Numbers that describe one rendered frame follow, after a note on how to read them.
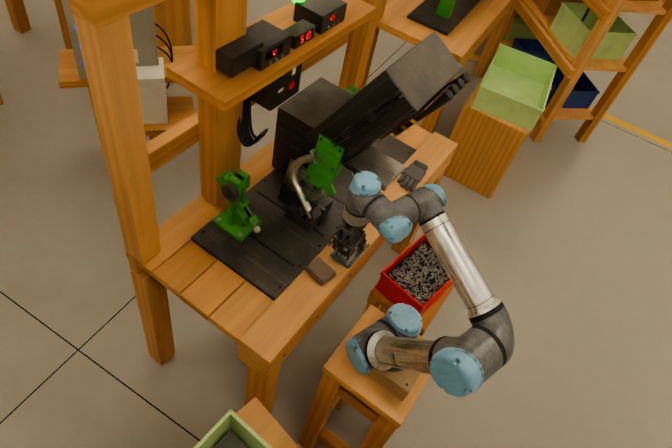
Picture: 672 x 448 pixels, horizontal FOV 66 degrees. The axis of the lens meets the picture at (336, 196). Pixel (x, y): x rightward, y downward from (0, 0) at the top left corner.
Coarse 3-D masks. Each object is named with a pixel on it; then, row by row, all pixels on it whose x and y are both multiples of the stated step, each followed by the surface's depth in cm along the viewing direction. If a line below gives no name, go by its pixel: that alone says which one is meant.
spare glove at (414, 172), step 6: (414, 162) 247; (420, 162) 248; (408, 168) 244; (414, 168) 244; (420, 168) 245; (426, 168) 246; (408, 174) 241; (414, 174) 241; (420, 174) 242; (402, 180) 239; (408, 180) 239; (414, 180) 240; (420, 180) 241; (402, 186) 237; (408, 186) 236; (414, 186) 237
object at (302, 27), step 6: (294, 24) 185; (300, 24) 186; (306, 24) 186; (312, 24) 187; (288, 30) 182; (294, 30) 182; (300, 30) 183; (306, 30) 184; (312, 30) 187; (294, 36) 180; (300, 36) 182; (312, 36) 189; (294, 42) 181; (294, 48) 183
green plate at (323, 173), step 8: (320, 136) 197; (320, 144) 198; (328, 144) 196; (320, 152) 199; (328, 152) 197; (336, 152) 195; (328, 160) 199; (336, 160) 197; (312, 168) 204; (320, 168) 202; (328, 168) 200; (336, 168) 198; (312, 176) 205; (320, 176) 203; (328, 176) 201; (320, 184) 205
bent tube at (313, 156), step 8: (312, 152) 197; (296, 160) 202; (304, 160) 200; (312, 160) 199; (320, 160) 200; (296, 168) 204; (296, 176) 207; (296, 184) 207; (296, 192) 208; (304, 200) 208; (304, 208) 209
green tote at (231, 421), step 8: (224, 416) 154; (232, 416) 154; (216, 424) 152; (224, 424) 155; (232, 424) 159; (240, 424) 153; (208, 432) 150; (216, 432) 153; (224, 432) 161; (240, 432) 158; (248, 432) 153; (200, 440) 148; (208, 440) 151; (216, 440) 159; (248, 440) 157; (256, 440) 152; (264, 440) 151
